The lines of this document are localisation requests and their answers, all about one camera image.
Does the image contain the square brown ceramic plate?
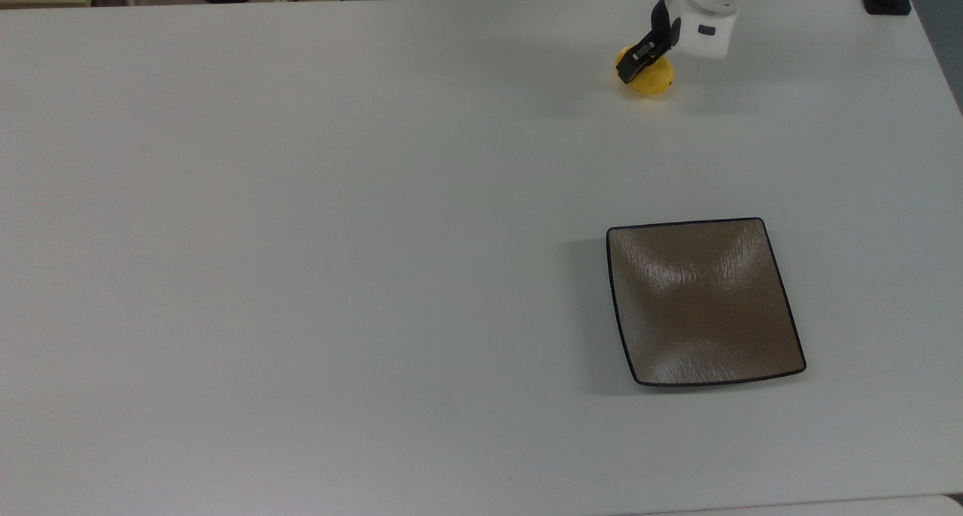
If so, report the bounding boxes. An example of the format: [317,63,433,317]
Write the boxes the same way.
[606,217,808,387]

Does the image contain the yellow lemon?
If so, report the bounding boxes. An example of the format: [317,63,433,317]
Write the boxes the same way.
[615,44,676,97]

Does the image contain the Franka gripper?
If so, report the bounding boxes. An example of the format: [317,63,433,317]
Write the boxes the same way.
[615,0,739,86]

